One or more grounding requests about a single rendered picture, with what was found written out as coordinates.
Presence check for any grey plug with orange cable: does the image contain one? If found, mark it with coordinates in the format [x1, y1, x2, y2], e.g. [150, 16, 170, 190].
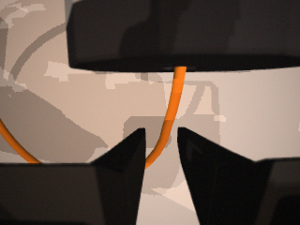
[0, 67, 187, 169]

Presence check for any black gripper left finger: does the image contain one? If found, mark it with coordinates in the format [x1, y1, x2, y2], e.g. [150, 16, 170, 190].
[0, 127, 146, 225]

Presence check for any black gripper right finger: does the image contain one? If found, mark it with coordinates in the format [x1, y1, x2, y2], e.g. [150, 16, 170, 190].
[177, 127, 300, 225]

